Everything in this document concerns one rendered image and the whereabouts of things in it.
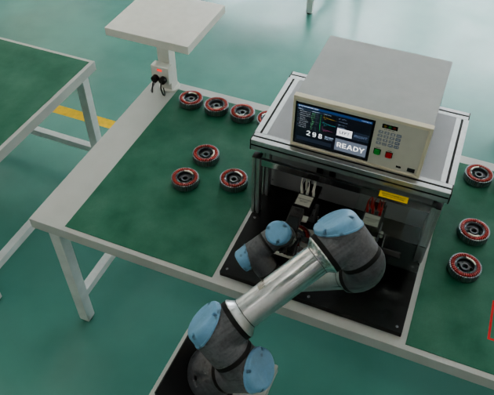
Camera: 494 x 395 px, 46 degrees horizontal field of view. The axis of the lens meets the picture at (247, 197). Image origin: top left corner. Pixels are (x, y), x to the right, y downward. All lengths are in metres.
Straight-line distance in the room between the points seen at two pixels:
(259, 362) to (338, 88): 0.88
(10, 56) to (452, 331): 2.46
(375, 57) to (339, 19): 2.92
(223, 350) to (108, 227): 0.90
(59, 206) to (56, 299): 0.78
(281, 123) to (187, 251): 0.57
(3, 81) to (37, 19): 2.11
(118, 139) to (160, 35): 0.52
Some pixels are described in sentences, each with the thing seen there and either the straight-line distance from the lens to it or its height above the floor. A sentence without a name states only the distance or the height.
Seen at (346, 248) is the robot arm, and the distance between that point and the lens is 1.49.
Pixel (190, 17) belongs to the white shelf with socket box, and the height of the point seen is 1.21.
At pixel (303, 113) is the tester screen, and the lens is 1.89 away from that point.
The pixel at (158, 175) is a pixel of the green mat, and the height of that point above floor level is 0.75.
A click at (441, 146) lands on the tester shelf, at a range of 2.09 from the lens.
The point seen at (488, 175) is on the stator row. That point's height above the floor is 0.78.
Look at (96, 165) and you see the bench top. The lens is 2.51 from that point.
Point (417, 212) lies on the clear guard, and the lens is 1.91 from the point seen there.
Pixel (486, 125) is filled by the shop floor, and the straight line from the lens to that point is 4.14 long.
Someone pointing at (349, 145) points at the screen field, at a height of 1.18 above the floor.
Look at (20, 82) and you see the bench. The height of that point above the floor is 0.75.
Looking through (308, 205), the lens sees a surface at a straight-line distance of 2.06.
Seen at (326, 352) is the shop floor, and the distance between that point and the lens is 2.79.
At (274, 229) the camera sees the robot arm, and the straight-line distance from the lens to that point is 1.77.
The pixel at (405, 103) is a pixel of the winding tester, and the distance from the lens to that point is 1.90.
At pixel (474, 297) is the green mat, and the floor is 0.75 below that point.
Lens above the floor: 2.42
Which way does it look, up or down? 46 degrees down
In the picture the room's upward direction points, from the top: 1 degrees clockwise
